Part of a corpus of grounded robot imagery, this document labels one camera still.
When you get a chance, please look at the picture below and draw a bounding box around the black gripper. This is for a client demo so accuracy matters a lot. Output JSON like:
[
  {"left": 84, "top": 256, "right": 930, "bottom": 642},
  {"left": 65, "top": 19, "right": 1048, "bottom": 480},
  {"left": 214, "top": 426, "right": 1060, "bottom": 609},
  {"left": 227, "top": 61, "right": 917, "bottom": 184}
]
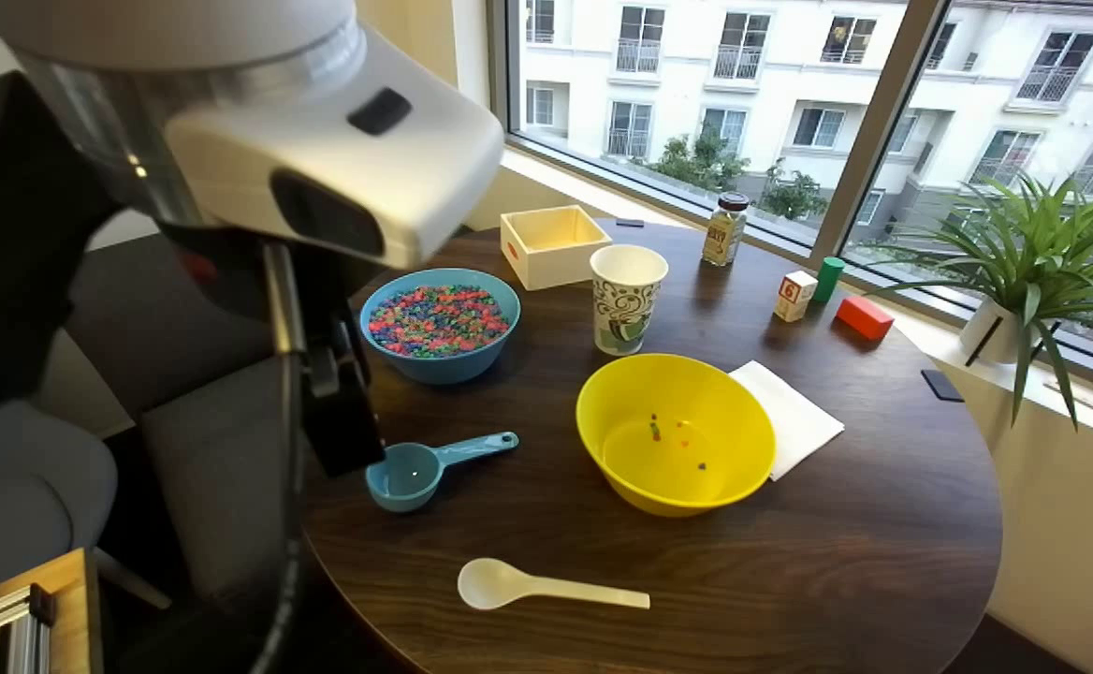
[{"left": 274, "top": 239, "right": 388, "bottom": 483}]

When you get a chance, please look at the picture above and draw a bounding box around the grey round chair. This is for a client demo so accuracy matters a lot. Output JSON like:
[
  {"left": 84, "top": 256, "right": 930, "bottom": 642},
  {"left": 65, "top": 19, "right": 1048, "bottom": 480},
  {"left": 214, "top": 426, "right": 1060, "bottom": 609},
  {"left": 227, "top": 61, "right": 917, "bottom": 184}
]
[{"left": 0, "top": 397, "right": 121, "bottom": 592}]

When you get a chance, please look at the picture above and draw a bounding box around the black phone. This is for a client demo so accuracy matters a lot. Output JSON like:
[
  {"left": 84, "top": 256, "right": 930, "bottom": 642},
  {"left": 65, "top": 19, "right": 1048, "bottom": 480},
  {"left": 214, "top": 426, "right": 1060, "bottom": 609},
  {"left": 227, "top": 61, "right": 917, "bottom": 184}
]
[{"left": 922, "top": 366, "right": 967, "bottom": 403}]

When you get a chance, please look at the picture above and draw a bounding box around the blue plastic bowl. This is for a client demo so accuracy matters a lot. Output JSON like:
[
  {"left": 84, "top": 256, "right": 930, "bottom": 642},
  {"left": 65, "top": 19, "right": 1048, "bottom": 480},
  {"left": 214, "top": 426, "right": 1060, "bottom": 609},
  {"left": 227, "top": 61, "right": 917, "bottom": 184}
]
[{"left": 355, "top": 267, "right": 529, "bottom": 388}]

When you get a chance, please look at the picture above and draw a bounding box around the white paper napkin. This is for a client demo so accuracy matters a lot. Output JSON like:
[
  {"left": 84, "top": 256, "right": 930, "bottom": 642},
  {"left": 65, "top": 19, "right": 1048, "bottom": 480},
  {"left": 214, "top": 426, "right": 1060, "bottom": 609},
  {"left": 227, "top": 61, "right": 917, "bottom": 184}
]
[{"left": 728, "top": 357, "right": 849, "bottom": 483}]

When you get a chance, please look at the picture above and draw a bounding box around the yellow plastic bowl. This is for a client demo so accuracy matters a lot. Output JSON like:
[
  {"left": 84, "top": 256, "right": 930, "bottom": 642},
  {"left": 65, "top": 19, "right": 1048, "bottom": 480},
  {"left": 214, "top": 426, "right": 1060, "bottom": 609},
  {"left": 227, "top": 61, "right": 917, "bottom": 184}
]
[{"left": 574, "top": 347, "right": 779, "bottom": 522}]

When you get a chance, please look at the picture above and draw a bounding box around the spice jar with black lid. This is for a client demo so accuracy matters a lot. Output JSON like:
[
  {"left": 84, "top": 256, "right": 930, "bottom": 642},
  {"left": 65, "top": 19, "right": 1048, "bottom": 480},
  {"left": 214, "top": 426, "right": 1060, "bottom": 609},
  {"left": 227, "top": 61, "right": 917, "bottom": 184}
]
[{"left": 702, "top": 190, "right": 753, "bottom": 271}]

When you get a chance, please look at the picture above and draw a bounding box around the patterned paper cup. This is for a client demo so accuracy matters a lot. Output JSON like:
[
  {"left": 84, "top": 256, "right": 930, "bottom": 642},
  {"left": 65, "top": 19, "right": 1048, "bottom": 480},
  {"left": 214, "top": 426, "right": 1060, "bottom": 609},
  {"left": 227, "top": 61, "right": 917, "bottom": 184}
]
[{"left": 587, "top": 239, "right": 673, "bottom": 359}]

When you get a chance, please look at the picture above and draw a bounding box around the red orange block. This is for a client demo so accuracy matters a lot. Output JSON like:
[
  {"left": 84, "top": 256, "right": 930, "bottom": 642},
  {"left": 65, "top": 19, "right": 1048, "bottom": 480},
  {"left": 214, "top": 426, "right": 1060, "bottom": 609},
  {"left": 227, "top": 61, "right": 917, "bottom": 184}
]
[{"left": 833, "top": 292, "right": 899, "bottom": 347}]

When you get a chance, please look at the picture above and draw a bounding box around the window frame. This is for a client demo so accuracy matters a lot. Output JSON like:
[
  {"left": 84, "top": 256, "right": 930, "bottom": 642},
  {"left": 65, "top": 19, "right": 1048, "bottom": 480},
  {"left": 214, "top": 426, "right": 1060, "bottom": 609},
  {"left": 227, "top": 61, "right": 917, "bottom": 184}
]
[{"left": 484, "top": 0, "right": 1093, "bottom": 392}]

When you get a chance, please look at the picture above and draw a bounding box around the white plant pot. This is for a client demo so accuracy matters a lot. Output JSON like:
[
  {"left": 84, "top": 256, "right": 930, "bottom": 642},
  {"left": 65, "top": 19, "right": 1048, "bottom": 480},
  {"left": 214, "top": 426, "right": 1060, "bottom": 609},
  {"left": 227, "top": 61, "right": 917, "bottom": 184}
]
[{"left": 955, "top": 296, "right": 1037, "bottom": 372}]

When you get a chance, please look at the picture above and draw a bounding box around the small white printed block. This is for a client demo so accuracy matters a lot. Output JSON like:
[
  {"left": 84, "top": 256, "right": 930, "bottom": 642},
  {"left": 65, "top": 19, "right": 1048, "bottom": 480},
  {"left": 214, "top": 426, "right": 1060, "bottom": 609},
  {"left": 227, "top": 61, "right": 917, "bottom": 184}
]
[{"left": 770, "top": 271, "right": 821, "bottom": 327}]

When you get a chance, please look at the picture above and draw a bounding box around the green potted plant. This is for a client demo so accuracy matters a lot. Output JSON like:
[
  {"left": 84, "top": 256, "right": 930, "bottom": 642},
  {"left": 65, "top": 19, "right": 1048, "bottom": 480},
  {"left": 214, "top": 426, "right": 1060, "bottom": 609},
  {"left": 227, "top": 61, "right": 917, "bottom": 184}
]
[{"left": 895, "top": 174, "right": 1093, "bottom": 426}]

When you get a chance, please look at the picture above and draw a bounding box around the wooden and aluminium rack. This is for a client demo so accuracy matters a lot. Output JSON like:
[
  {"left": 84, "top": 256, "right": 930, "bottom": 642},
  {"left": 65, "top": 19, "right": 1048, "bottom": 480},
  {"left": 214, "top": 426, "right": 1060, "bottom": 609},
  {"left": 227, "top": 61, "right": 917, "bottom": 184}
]
[{"left": 0, "top": 543, "right": 110, "bottom": 674}]

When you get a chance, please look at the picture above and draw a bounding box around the green block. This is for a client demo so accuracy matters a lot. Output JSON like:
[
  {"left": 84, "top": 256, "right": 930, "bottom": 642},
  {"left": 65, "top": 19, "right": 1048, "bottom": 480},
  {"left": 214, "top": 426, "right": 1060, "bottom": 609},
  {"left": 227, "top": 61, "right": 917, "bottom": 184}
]
[{"left": 814, "top": 256, "right": 849, "bottom": 309}]

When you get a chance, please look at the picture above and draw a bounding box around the large colourful bead pile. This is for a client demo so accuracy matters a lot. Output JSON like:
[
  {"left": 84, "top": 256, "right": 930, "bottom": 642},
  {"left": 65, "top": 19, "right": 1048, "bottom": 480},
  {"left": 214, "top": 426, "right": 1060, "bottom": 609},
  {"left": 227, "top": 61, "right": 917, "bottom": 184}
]
[{"left": 366, "top": 286, "right": 512, "bottom": 364}]

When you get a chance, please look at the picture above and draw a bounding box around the small colourful bead heap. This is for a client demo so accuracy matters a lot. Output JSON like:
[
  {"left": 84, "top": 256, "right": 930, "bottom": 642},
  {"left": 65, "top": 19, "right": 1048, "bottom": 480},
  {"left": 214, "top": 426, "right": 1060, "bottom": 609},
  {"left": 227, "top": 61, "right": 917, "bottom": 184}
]
[{"left": 644, "top": 410, "right": 710, "bottom": 475}]

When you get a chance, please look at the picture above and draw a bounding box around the blue plastic ladle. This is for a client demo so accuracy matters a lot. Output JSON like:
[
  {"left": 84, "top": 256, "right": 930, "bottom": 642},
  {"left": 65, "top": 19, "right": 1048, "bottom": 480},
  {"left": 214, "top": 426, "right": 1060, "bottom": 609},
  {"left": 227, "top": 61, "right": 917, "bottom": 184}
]
[{"left": 365, "top": 426, "right": 526, "bottom": 518}]

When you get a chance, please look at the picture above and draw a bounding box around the grey sofa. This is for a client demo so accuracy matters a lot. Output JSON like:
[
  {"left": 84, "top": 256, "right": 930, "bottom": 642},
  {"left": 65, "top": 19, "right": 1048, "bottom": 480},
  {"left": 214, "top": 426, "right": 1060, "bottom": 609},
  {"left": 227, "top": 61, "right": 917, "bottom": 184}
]
[{"left": 65, "top": 230, "right": 317, "bottom": 602}]

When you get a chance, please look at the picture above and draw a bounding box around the light wooden box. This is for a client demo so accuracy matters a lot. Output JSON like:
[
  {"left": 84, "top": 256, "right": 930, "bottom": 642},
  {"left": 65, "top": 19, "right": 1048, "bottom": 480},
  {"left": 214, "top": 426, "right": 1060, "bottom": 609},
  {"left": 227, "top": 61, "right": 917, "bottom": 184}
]
[{"left": 499, "top": 203, "right": 614, "bottom": 296}]

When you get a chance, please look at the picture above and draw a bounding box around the white plastic spoon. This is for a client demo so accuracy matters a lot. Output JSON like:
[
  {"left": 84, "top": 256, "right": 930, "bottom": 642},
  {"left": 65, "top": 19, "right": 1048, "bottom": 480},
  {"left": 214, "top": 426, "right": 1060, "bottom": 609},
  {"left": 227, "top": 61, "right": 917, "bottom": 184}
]
[{"left": 453, "top": 554, "right": 657, "bottom": 614}]

